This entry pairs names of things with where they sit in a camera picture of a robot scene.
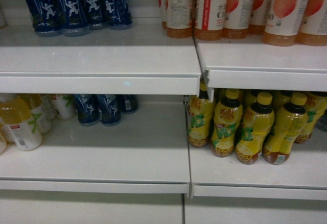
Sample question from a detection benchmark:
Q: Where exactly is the white upper left shelf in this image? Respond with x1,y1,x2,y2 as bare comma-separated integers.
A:
1,8,201,95

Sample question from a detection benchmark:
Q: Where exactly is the white lower left shelf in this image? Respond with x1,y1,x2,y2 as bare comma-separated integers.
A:
1,101,190,194

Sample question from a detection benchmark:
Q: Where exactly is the lemon tea bottle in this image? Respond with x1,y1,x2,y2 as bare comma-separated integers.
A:
187,80,216,148
263,92,308,165
211,89,243,157
295,91,326,144
235,92,275,165

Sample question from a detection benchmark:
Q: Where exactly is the white upper right shelf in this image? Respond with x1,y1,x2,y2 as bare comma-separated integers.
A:
195,35,326,92

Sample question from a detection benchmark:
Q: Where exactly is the blue sports drink bottle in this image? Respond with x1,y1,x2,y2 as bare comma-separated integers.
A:
81,0,107,30
26,0,61,37
57,0,89,37
104,0,132,30

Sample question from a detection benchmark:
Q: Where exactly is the lower blue drink bottle right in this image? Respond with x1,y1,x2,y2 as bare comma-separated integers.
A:
118,94,138,114

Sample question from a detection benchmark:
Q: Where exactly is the lemon tea bottle leftmost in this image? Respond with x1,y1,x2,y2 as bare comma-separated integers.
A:
187,80,216,148

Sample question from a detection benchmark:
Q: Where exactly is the lower blue drink bottle middle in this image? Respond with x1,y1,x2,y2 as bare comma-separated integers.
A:
96,94,121,126

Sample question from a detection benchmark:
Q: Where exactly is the lower blue drink bottle left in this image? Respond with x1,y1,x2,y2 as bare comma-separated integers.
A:
73,94,99,127

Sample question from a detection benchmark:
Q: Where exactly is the white juice bottle rear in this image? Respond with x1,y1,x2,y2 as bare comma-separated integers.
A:
50,94,76,120

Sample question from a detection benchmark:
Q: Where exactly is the peach drink bottle text label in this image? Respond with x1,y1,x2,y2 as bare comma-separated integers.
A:
167,0,193,38

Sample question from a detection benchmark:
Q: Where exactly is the peach drink bottle rear left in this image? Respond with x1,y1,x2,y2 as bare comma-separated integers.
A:
154,0,168,30

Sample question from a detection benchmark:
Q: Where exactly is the peach drink bottle red stripe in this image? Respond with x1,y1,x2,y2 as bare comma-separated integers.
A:
194,0,227,41

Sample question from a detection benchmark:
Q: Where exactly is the yellow juice bottle behind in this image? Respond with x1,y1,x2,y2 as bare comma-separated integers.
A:
21,94,52,134

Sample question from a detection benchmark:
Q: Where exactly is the peach drink bottle middle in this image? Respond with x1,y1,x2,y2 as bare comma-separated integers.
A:
223,0,254,39

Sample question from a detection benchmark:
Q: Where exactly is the yellow juice bottle white label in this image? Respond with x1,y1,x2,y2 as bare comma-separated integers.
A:
1,93,42,151

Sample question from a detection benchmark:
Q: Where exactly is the lemon tea bottle far right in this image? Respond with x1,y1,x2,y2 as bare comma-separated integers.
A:
295,91,326,144

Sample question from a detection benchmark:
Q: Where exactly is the peach drink bottle front right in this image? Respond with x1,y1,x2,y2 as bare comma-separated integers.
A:
263,0,308,47

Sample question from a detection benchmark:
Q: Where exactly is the peach drink bottle far right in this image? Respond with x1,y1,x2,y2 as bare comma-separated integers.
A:
296,0,326,46

